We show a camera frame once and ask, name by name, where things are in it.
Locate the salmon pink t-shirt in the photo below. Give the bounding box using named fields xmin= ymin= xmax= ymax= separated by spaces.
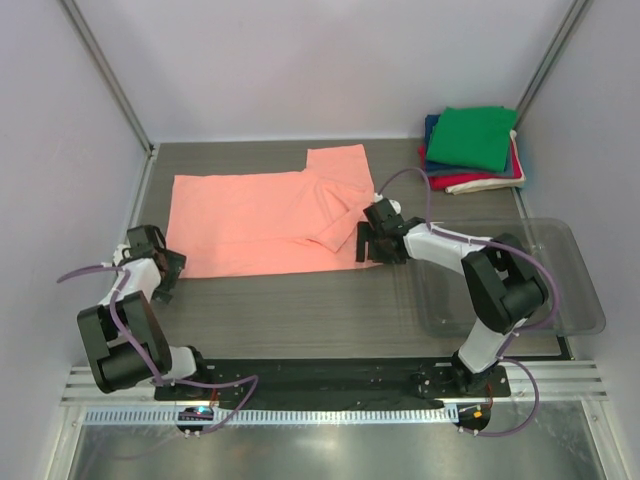
xmin=166 ymin=144 xmax=374 ymax=279

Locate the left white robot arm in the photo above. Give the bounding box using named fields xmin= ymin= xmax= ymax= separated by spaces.
xmin=63 ymin=225 xmax=212 ymax=400

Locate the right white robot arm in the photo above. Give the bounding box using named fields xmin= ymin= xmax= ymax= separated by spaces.
xmin=356 ymin=197 xmax=549 ymax=396

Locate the folded red t-shirt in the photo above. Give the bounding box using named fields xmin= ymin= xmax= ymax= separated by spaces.
xmin=418 ymin=146 xmax=502 ymax=190

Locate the folded cream t-shirt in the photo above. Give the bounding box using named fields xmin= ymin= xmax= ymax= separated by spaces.
xmin=445 ymin=130 xmax=526 ymax=195

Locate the clear plastic bin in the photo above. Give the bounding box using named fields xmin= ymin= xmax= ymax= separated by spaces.
xmin=409 ymin=218 xmax=606 ymax=338

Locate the folded blue t-shirt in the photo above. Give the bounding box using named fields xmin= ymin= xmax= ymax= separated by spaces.
xmin=424 ymin=114 xmax=440 ymax=148

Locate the folded green t-shirt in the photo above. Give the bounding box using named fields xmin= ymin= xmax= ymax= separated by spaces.
xmin=426 ymin=106 xmax=518 ymax=172

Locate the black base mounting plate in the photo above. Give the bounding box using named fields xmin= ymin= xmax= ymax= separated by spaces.
xmin=178 ymin=358 xmax=511 ymax=403

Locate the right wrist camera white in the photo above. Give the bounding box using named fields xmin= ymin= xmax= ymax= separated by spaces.
xmin=374 ymin=193 xmax=401 ymax=214

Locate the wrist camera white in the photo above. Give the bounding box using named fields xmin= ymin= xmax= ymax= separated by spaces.
xmin=374 ymin=193 xmax=401 ymax=214
xmin=102 ymin=244 xmax=131 ymax=267

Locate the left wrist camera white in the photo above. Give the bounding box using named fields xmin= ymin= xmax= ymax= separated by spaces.
xmin=102 ymin=244 xmax=131 ymax=267

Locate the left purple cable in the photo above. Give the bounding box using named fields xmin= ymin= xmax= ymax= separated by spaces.
xmin=56 ymin=264 xmax=259 ymax=461

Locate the white slotted cable duct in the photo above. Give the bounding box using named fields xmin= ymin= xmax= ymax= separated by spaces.
xmin=84 ymin=404 xmax=459 ymax=426

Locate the right aluminium frame post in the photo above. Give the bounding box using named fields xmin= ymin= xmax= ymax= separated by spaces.
xmin=515 ymin=0 xmax=594 ymax=130

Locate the aluminium frame post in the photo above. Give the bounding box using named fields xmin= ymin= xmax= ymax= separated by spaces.
xmin=58 ymin=0 xmax=154 ymax=156
xmin=515 ymin=0 xmax=594 ymax=130

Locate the left aluminium frame post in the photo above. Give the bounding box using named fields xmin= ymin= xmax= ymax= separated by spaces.
xmin=58 ymin=0 xmax=154 ymax=156

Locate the aluminium front rail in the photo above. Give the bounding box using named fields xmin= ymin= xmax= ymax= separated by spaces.
xmin=60 ymin=361 xmax=608 ymax=406

